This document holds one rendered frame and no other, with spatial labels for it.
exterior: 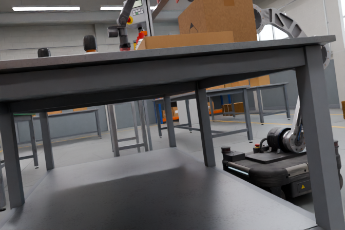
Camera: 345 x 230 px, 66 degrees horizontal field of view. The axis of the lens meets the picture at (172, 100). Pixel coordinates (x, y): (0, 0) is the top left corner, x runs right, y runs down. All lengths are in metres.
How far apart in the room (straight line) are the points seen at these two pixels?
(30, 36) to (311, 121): 9.33
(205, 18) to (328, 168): 0.70
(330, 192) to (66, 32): 9.28
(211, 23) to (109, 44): 8.64
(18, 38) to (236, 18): 8.99
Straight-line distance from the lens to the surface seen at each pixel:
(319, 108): 0.95
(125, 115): 9.45
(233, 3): 1.22
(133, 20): 2.03
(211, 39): 0.77
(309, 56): 0.94
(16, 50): 9.75
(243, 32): 1.21
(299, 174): 1.69
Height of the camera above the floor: 0.69
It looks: level
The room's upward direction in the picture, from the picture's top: 8 degrees counter-clockwise
